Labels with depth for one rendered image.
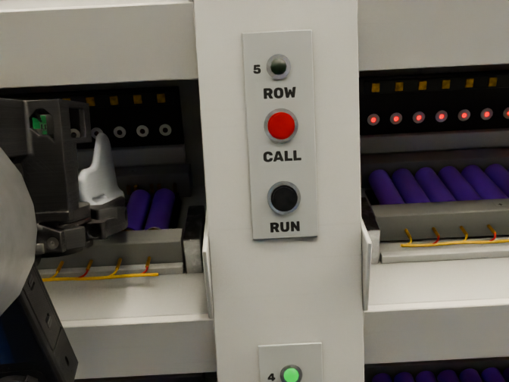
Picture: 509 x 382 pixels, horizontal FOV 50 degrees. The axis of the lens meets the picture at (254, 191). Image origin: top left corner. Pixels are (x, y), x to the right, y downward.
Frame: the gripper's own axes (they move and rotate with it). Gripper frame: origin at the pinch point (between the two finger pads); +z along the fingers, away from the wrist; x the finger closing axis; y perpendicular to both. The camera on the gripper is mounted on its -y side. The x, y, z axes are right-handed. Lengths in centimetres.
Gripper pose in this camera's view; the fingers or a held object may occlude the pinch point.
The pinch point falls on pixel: (83, 205)
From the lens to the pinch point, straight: 43.5
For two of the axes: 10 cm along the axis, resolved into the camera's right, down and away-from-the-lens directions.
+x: -10.0, 0.5, -0.1
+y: -0.5, -9.9, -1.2
